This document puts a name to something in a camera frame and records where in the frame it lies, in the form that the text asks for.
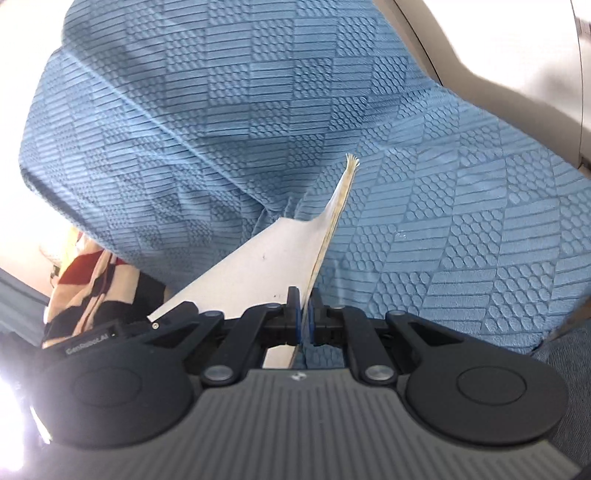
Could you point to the white sheet of paper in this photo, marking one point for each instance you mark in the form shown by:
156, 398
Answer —
287, 253

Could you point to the blue textured sofa cover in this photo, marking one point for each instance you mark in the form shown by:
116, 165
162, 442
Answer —
172, 132

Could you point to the blue curtain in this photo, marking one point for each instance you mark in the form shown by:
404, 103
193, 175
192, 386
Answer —
22, 309

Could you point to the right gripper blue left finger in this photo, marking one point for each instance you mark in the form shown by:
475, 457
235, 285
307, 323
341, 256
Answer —
248, 339

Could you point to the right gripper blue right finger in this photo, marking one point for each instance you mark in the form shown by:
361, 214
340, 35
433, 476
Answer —
349, 329

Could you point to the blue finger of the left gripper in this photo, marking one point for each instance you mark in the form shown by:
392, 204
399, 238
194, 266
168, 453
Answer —
181, 313

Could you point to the striped red black white blanket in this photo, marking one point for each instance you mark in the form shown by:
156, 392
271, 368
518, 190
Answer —
94, 287

